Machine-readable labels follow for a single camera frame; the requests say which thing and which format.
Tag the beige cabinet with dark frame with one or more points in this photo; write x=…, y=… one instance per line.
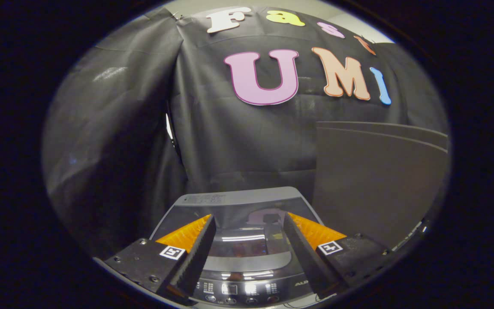
x=371, y=184

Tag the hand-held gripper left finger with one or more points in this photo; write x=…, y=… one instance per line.
x=195, y=257

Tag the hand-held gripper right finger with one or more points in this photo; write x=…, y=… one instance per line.
x=305, y=253

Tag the grey washing machine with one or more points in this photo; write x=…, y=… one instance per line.
x=247, y=288

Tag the black backdrop cloth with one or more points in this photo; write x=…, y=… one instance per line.
x=230, y=141

